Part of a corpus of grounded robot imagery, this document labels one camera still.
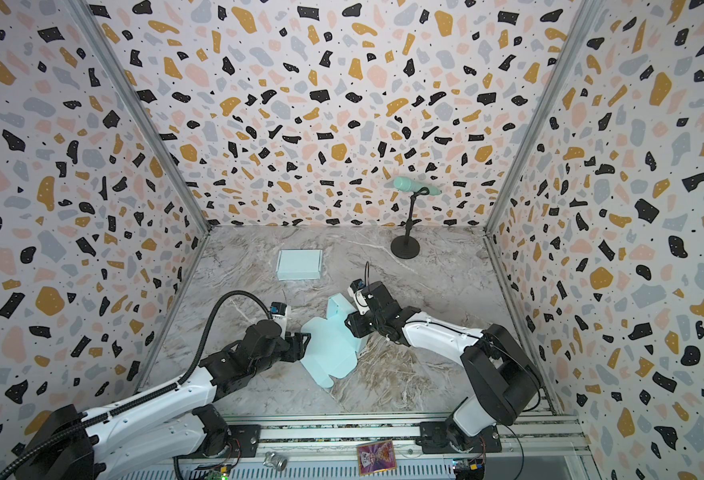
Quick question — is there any mint paper box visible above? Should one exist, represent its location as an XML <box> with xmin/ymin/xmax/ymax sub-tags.
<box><xmin>276</xmin><ymin>249</ymin><xmax>323</xmax><ymax>281</ymax></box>
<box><xmin>301</xmin><ymin>294</ymin><xmax>363</xmax><ymax>389</ymax></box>

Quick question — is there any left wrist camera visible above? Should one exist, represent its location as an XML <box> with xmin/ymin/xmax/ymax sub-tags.
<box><xmin>270</xmin><ymin>302</ymin><xmax>291</xmax><ymax>331</ymax></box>

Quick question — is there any colourful square card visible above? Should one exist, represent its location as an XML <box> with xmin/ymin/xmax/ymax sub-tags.
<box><xmin>356</xmin><ymin>440</ymin><xmax>397</xmax><ymax>476</ymax></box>

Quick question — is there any circuit board left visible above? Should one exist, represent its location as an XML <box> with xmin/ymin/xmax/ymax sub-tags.
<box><xmin>203</xmin><ymin>460</ymin><xmax>239</xmax><ymax>480</ymax></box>

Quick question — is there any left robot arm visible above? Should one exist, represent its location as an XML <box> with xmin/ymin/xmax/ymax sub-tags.
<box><xmin>0</xmin><ymin>320</ymin><xmax>312</xmax><ymax>479</ymax></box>

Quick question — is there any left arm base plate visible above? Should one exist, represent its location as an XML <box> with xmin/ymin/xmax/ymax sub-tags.
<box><xmin>201</xmin><ymin>424</ymin><xmax>262</xmax><ymax>459</ymax></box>

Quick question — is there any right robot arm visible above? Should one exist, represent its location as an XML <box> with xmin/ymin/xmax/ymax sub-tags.
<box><xmin>345</xmin><ymin>279</ymin><xmax>543</xmax><ymax>450</ymax></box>

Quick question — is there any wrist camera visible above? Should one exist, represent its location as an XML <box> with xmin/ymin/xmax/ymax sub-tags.
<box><xmin>270</xmin><ymin>302</ymin><xmax>291</xmax><ymax>331</ymax></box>
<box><xmin>348</xmin><ymin>279</ymin><xmax>370</xmax><ymax>315</ymax></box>

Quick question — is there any circuit board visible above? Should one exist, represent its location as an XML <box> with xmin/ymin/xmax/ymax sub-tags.
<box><xmin>203</xmin><ymin>460</ymin><xmax>239</xmax><ymax>480</ymax></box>
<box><xmin>452</xmin><ymin>456</ymin><xmax>486</xmax><ymax>480</ymax></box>

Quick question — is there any aluminium mounting rail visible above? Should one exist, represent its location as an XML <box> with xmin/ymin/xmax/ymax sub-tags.
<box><xmin>131</xmin><ymin>409</ymin><xmax>601</xmax><ymax>479</ymax></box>

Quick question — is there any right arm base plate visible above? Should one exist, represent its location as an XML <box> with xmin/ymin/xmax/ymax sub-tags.
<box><xmin>415</xmin><ymin>419</ymin><xmax>502</xmax><ymax>455</ymax></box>

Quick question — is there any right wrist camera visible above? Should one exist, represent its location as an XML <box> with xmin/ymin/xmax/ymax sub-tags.
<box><xmin>348</xmin><ymin>279</ymin><xmax>370</xmax><ymax>315</ymax></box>

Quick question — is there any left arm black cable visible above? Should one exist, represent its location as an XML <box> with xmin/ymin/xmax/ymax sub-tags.
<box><xmin>0</xmin><ymin>290</ymin><xmax>275</xmax><ymax>480</ymax></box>

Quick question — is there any black microphone stand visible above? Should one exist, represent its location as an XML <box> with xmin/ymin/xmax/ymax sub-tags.
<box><xmin>390</xmin><ymin>187</ymin><xmax>430</xmax><ymax>260</ymax></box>

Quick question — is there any circuit board right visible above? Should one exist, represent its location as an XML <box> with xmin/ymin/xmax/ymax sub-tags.
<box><xmin>452</xmin><ymin>456</ymin><xmax>486</xmax><ymax>480</ymax></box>

